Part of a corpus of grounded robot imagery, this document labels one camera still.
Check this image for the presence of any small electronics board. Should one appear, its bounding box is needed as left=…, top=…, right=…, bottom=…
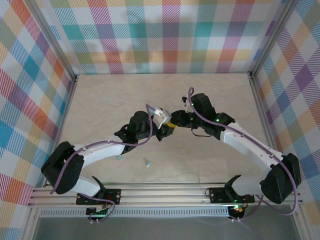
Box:
left=86, top=204, right=112, bottom=219
left=228, top=204, right=247, bottom=217

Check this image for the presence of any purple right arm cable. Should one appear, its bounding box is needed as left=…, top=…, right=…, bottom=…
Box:
left=188, top=86, right=301, bottom=216

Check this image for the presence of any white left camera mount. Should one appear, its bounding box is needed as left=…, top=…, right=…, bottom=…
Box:
left=152, top=106, right=166, bottom=117

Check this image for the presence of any thin black cable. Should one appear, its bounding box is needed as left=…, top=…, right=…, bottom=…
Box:
left=191, top=126, right=209, bottom=138

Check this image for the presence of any long aluminium base rail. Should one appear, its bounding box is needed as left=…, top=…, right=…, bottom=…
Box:
left=27, top=183, right=305, bottom=208

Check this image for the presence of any aluminium side rail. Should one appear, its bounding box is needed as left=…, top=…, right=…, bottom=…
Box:
left=247, top=71, right=285, bottom=161
left=49, top=76, right=80, bottom=156

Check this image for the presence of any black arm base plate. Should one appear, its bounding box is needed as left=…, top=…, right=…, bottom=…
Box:
left=208, top=187, right=256, bottom=205
left=75, top=188, right=123, bottom=206

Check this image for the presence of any slotted grey cable duct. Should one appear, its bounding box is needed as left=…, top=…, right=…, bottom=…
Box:
left=39, top=208, right=231, bottom=218

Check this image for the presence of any aluminium corner post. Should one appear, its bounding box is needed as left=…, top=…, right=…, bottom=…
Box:
left=248, top=0, right=300, bottom=78
left=29, top=0, right=77, bottom=81

